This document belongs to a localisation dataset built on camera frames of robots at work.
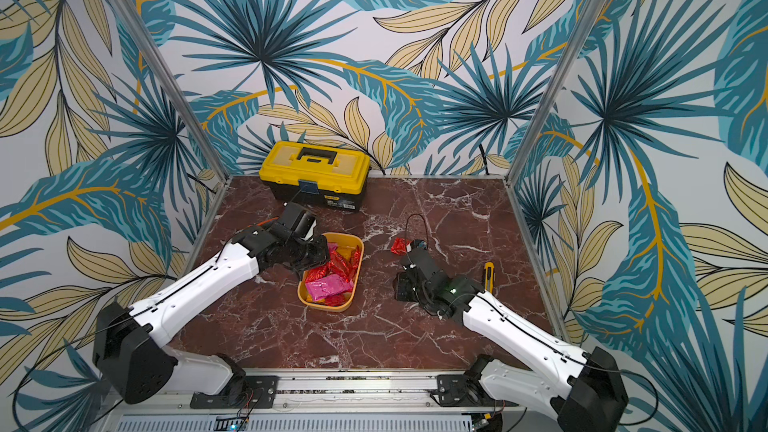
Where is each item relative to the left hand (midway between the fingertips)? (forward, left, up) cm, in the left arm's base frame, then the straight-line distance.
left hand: (329, 259), depth 78 cm
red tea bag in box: (0, -2, -3) cm, 3 cm away
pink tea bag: (-3, 0, -11) cm, 11 cm away
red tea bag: (+13, -20, -15) cm, 28 cm away
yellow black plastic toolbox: (+31, +6, 0) cm, 31 cm away
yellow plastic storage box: (+14, -1, -15) cm, 20 cm away
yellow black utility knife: (+5, -47, -15) cm, 50 cm away
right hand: (-4, -18, -3) cm, 19 cm away
